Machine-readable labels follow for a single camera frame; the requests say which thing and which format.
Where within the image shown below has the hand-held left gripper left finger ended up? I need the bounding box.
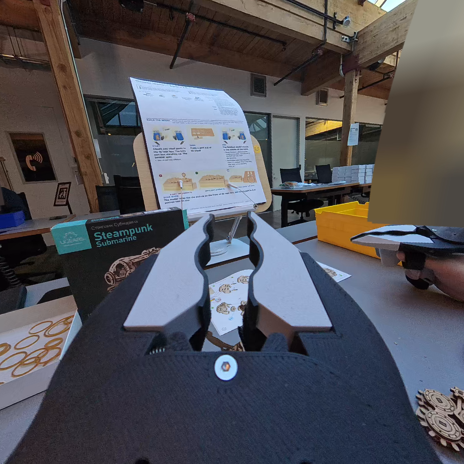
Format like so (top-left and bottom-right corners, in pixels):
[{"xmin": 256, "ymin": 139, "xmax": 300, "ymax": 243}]
[{"xmin": 123, "ymin": 213, "xmax": 216, "ymax": 351}]

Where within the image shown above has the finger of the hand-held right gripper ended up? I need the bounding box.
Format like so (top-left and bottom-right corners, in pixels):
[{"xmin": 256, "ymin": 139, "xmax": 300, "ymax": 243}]
[
  {"xmin": 363, "ymin": 224, "xmax": 418, "ymax": 235},
  {"xmin": 350, "ymin": 233, "xmax": 434, "ymax": 268}
]

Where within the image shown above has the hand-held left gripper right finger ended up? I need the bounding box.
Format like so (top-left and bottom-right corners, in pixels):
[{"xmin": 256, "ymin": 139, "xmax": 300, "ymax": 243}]
[{"xmin": 240, "ymin": 211, "xmax": 334, "ymax": 351}]

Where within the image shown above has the wooden gear assembly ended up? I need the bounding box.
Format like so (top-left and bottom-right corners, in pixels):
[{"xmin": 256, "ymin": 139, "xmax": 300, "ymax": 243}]
[{"xmin": 415, "ymin": 386, "xmax": 464, "ymax": 452}]

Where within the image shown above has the black model kit box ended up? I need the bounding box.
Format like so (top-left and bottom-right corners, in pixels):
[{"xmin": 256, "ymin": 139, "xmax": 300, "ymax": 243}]
[{"xmin": 51, "ymin": 207, "xmax": 190, "ymax": 320}]

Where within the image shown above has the model instruction booklet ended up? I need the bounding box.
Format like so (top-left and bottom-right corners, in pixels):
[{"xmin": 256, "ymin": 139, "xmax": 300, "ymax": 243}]
[{"xmin": 209, "ymin": 261, "xmax": 352, "ymax": 336}]

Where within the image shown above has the yellow plastic bin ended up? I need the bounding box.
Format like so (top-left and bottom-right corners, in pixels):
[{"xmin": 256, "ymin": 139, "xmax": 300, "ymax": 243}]
[{"xmin": 314, "ymin": 201, "xmax": 404, "ymax": 260}]

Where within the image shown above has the stack of white boxes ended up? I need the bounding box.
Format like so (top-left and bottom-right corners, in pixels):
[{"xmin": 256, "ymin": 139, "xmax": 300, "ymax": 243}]
[{"xmin": 331, "ymin": 164, "xmax": 375, "ymax": 185}]

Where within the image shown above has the long wooden desk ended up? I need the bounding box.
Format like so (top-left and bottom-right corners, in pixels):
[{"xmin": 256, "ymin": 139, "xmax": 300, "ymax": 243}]
[{"xmin": 270, "ymin": 181, "xmax": 373, "ymax": 228}]

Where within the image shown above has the printed instruction sheet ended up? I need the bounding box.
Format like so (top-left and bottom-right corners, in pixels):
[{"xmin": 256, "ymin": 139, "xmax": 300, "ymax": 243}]
[{"xmin": 130, "ymin": 77, "xmax": 267, "ymax": 212}]

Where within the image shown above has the small framed sign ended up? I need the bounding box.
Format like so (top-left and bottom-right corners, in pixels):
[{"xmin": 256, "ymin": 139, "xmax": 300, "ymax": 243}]
[{"xmin": 53, "ymin": 181, "xmax": 72, "ymax": 215}]

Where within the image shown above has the pile of tan rubber bands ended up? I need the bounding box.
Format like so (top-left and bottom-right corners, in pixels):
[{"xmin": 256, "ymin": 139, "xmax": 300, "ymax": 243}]
[{"xmin": 0, "ymin": 315, "xmax": 75, "ymax": 380}]

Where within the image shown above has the grey topped desk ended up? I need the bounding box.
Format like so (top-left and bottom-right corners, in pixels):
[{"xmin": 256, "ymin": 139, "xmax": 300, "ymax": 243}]
[{"xmin": 0, "ymin": 214, "xmax": 75, "ymax": 240}]

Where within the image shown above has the blue plastic bin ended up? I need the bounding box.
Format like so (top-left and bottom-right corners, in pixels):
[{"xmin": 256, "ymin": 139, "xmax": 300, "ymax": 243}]
[{"xmin": 0, "ymin": 210, "xmax": 27, "ymax": 230}]

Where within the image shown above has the white cardboard box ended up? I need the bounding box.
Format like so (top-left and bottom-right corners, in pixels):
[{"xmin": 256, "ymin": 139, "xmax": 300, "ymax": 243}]
[{"xmin": 0, "ymin": 295, "xmax": 83, "ymax": 410}]

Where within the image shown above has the phone sign poster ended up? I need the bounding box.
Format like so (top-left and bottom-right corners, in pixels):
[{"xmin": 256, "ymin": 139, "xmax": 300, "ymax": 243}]
[{"xmin": 7, "ymin": 131, "xmax": 58, "ymax": 184}]

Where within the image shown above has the wooden model frame with rods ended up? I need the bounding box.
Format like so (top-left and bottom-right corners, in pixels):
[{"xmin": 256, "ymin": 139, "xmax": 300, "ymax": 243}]
[{"xmin": 205, "ymin": 332, "xmax": 245, "ymax": 352}]

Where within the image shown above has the wooden post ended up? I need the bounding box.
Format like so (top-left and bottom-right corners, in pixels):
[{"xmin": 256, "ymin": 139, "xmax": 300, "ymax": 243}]
[
  {"xmin": 33, "ymin": 0, "xmax": 104, "ymax": 213},
  {"xmin": 340, "ymin": 69, "xmax": 360, "ymax": 167}
]

